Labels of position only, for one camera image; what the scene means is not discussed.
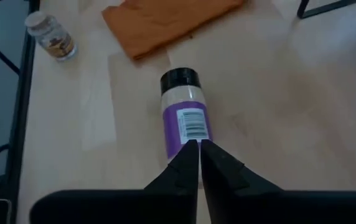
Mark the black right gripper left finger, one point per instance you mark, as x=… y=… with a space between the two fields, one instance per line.
x=178 y=202

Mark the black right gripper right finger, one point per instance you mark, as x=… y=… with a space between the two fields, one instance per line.
x=234 y=199

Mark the purple label black lid jar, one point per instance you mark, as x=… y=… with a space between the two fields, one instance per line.
x=184 y=124

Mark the orange cloth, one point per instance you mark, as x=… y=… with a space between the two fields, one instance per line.
x=165 y=25

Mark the small clear white lid jar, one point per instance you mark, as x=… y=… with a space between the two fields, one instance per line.
x=53 y=39

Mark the black metal table frame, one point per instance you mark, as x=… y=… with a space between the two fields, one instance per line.
x=22 y=109

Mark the wooden shelf with black frame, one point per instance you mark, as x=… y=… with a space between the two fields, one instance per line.
x=321 y=9

